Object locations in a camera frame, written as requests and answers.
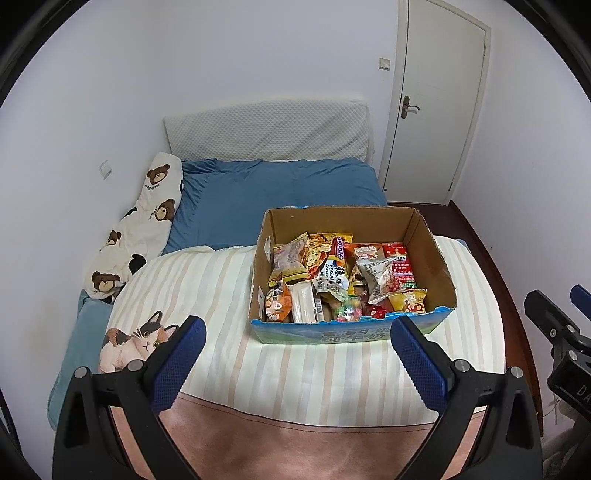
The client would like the blue printed cardboard box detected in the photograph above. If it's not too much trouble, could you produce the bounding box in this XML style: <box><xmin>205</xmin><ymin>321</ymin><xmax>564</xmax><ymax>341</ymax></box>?
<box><xmin>248</xmin><ymin>205</ymin><xmax>458</xmax><ymax>346</ymax></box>

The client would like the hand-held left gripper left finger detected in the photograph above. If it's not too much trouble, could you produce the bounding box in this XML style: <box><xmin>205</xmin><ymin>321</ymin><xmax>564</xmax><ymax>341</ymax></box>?
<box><xmin>52</xmin><ymin>316</ymin><xmax>207</xmax><ymax>480</ymax></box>

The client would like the blue bedsheet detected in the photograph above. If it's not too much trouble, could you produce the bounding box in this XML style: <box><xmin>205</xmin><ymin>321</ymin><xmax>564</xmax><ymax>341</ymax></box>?
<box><xmin>161</xmin><ymin>157</ymin><xmax>389</xmax><ymax>254</ymax></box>

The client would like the light blue cloth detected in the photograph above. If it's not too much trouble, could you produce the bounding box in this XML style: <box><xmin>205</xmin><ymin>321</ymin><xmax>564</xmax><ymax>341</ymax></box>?
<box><xmin>46</xmin><ymin>288</ymin><xmax>116</xmax><ymax>432</ymax></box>

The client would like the colourful candy bag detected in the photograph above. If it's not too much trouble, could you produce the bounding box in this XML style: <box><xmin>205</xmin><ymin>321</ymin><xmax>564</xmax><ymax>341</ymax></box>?
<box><xmin>333</xmin><ymin>298</ymin><xmax>363</xmax><ymax>322</ymax></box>

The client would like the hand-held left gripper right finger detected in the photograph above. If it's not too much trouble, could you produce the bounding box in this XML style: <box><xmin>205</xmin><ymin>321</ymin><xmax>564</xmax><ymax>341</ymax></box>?
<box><xmin>390</xmin><ymin>316</ymin><xmax>543</xmax><ymax>480</ymax></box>

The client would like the pile of assorted snacks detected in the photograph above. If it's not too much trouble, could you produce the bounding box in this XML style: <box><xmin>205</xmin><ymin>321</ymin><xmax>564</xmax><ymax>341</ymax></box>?
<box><xmin>263</xmin><ymin>231</ymin><xmax>429</xmax><ymax>324</ymax></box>

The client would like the grey textured pillow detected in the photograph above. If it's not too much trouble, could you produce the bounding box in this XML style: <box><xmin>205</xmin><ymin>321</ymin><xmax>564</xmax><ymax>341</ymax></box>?
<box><xmin>163</xmin><ymin>98</ymin><xmax>372</xmax><ymax>162</ymax></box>

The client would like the white door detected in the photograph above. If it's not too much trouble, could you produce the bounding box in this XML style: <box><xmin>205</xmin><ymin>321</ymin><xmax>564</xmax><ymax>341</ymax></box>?
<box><xmin>381</xmin><ymin>0</ymin><xmax>491</xmax><ymax>205</ymax></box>

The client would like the striped cat print blanket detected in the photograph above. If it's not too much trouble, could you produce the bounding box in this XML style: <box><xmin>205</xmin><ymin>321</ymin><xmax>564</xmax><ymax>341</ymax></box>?
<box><xmin>97</xmin><ymin>235</ymin><xmax>509</xmax><ymax>428</ymax></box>

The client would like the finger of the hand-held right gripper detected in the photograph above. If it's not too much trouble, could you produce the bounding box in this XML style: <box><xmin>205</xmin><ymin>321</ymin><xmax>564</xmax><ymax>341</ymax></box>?
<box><xmin>570</xmin><ymin>284</ymin><xmax>591</xmax><ymax>320</ymax></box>
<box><xmin>524</xmin><ymin>290</ymin><xmax>591</xmax><ymax>365</ymax></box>

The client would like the white bear print cloth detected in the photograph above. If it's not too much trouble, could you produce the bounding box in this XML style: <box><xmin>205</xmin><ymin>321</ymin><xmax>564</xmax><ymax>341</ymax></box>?
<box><xmin>84</xmin><ymin>151</ymin><xmax>184</xmax><ymax>303</ymax></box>

